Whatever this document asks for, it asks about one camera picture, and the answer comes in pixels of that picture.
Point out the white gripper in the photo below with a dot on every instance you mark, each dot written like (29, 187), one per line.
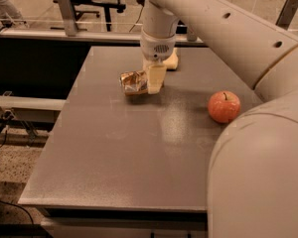
(157, 48)

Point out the crushed orange soda can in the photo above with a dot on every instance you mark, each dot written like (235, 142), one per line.
(134, 82)

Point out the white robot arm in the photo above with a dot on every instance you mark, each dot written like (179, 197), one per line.
(252, 187)

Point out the yellow sponge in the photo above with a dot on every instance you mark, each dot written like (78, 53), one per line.
(172, 61)

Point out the red apple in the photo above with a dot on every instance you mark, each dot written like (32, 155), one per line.
(224, 106)

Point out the person leg with shoe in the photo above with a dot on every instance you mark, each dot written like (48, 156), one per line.
(10, 16)

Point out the metal guard rail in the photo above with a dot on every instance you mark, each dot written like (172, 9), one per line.
(103, 39)

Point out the left metal rail bracket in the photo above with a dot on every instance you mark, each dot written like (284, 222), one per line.
(68, 16)

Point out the right metal rail bracket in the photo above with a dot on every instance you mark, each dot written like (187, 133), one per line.
(287, 14)

